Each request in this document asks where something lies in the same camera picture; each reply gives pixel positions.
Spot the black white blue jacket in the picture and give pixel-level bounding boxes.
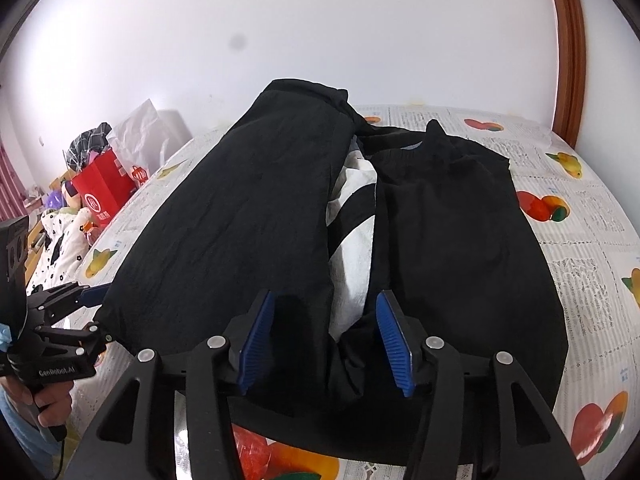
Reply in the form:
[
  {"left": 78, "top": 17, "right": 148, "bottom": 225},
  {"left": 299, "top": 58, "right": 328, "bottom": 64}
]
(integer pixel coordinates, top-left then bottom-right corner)
[{"left": 96, "top": 79, "right": 568, "bottom": 464}]

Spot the person's left hand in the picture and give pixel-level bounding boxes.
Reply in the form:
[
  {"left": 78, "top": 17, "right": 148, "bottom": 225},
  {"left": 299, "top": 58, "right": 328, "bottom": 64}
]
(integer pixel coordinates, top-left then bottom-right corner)
[{"left": 1, "top": 376, "right": 74, "bottom": 427}]

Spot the white flower print quilt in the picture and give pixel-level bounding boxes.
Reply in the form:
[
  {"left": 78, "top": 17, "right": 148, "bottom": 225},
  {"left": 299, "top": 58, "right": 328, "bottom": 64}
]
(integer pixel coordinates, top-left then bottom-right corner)
[{"left": 26, "top": 208, "right": 92, "bottom": 295}]

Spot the purple plush toy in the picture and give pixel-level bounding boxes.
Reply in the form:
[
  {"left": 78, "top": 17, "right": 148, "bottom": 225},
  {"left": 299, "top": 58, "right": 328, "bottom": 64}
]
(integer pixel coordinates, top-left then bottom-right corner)
[{"left": 44, "top": 180, "right": 81, "bottom": 210}]

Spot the red paper shopping bag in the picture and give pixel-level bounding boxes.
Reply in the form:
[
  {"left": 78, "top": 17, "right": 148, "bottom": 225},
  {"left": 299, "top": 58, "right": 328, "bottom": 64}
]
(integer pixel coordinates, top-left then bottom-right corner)
[{"left": 72, "top": 150, "right": 137, "bottom": 226}]

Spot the grey plaid cloth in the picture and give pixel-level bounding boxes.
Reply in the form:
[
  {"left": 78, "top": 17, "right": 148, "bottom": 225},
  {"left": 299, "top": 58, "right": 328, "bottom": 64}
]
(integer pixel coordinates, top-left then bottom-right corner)
[{"left": 64, "top": 122, "right": 112, "bottom": 172}]

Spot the white Miniso plastic bag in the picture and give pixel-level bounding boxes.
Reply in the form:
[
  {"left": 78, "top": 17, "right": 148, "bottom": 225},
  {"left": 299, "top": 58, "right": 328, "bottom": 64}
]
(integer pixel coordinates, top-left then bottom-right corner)
[{"left": 106, "top": 100, "right": 191, "bottom": 188}]

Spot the fruit print tablecloth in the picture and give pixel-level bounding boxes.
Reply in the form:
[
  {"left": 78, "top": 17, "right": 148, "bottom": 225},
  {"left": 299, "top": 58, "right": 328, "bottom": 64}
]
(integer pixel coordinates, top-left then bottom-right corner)
[{"left": 70, "top": 105, "right": 639, "bottom": 479}]

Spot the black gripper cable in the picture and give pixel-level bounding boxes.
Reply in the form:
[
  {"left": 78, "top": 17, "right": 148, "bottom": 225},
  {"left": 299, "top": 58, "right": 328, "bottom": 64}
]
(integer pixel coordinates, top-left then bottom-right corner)
[{"left": 49, "top": 424, "right": 68, "bottom": 480}]

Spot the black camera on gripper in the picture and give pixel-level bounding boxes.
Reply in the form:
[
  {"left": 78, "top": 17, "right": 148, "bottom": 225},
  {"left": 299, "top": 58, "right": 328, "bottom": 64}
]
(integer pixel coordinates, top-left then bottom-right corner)
[{"left": 0, "top": 217, "right": 29, "bottom": 351}]

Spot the brown wooden door frame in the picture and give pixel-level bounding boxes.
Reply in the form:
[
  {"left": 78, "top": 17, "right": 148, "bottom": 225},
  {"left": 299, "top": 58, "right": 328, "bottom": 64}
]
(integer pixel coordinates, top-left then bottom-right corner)
[{"left": 552, "top": 0, "right": 587, "bottom": 148}]

